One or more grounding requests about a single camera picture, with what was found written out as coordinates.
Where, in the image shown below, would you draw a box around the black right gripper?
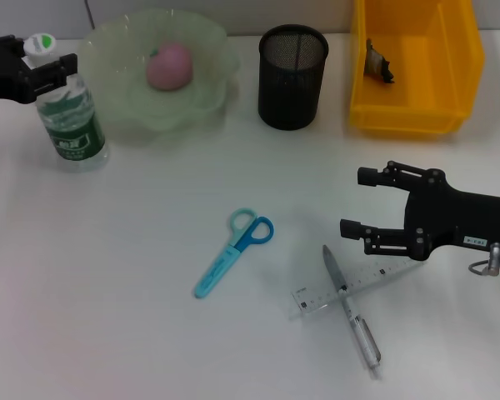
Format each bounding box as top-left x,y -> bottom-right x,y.
339,161 -> 500,266

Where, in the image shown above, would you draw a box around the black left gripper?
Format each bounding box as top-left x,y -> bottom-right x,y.
0,35 -> 78,105

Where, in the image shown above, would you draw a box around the clear bottle with green label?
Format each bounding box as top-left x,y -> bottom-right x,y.
22,33 -> 109,174

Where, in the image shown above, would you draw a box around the pink peach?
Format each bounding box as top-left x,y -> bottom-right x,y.
145,40 -> 194,92

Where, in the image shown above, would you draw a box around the green plastic wrapper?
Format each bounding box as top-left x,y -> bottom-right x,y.
364,37 -> 397,85

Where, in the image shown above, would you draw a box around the clear plastic ruler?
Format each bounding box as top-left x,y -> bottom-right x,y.
290,257 -> 426,320

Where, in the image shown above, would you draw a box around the blue and teal scissors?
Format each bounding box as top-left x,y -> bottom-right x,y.
192,207 -> 275,299

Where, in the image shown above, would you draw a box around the black mesh pen holder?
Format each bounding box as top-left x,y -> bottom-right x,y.
257,23 -> 330,132

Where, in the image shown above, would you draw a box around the silver white pen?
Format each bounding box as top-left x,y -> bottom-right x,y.
321,244 -> 383,370

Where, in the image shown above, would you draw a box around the translucent green fruit plate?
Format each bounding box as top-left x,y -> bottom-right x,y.
77,8 -> 241,134

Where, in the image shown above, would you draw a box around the yellow plastic bin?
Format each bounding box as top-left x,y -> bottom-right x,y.
348,0 -> 484,135

